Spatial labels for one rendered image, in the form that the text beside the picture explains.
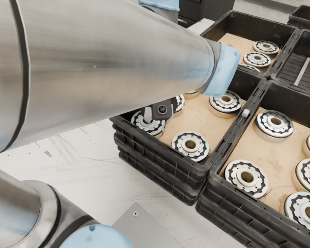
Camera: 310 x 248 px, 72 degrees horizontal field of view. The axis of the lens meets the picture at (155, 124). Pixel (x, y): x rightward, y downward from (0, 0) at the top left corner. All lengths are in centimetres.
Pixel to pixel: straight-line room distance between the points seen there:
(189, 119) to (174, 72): 53
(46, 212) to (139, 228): 29
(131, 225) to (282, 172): 41
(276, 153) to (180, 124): 28
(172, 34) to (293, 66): 91
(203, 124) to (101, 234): 45
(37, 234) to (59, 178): 41
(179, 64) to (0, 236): 28
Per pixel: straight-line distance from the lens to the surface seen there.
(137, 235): 59
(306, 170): 65
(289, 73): 100
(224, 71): 30
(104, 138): 81
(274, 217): 48
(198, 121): 68
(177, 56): 16
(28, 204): 34
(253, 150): 66
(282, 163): 68
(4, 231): 33
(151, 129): 61
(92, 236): 36
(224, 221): 62
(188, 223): 67
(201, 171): 47
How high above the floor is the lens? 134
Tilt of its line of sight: 50 degrees down
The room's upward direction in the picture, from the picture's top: straight up
